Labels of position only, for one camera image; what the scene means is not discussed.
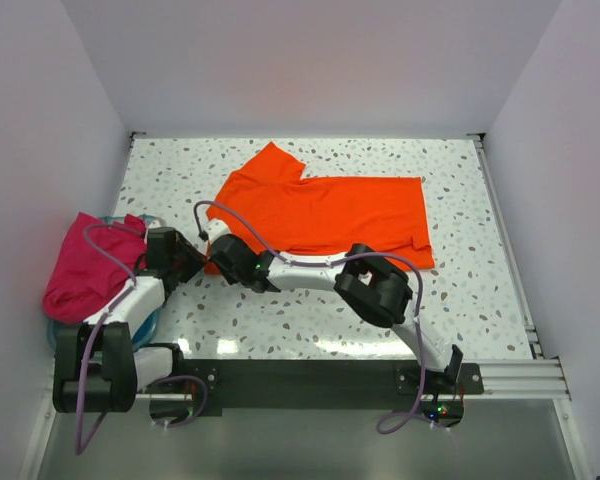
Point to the pink t shirt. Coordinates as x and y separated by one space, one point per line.
87 270

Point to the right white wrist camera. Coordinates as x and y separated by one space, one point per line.
213 230

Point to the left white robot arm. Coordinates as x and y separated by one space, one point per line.
97 369

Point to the orange t shirt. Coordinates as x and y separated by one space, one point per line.
269 200

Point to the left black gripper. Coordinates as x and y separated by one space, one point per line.
181 260

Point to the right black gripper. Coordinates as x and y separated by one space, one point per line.
221 255

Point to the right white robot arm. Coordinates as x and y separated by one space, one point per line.
367 281

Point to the teal plastic basket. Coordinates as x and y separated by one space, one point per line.
105 325

